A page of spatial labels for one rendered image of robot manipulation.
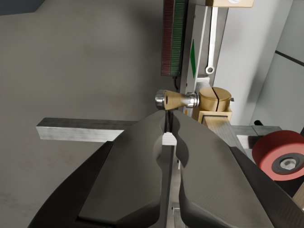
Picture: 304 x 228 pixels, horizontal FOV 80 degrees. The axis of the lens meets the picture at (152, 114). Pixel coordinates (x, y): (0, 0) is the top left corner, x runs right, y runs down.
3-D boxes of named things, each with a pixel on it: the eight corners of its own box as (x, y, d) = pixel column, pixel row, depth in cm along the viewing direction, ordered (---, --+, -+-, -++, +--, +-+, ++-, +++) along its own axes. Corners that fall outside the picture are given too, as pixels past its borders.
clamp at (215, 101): (187, 145, 38) (190, 164, 34) (196, 85, 31) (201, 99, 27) (214, 147, 38) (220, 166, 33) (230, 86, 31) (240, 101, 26)
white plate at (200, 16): (181, 118, 49) (184, 143, 40) (194, 4, 35) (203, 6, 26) (183, 118, 49) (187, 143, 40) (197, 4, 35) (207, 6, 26)
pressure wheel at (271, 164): (231, 137, 39) (254, 182, 29) (242, 104, 35) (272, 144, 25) (270, 138, 39) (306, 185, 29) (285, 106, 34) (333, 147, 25)
